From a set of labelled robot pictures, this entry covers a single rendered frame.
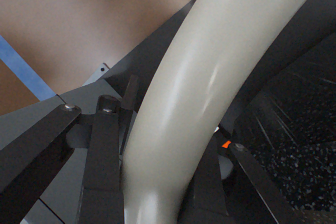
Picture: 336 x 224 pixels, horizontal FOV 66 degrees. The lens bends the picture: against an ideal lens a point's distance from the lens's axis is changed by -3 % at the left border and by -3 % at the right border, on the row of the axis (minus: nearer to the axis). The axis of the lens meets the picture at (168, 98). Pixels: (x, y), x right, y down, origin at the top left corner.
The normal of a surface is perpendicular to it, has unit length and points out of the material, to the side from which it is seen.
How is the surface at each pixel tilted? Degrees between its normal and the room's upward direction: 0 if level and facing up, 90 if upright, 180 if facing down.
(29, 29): 0
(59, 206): 90
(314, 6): 0
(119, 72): 0
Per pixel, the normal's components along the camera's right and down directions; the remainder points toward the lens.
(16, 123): 0.70, -0.66
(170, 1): -0.17, 0.22
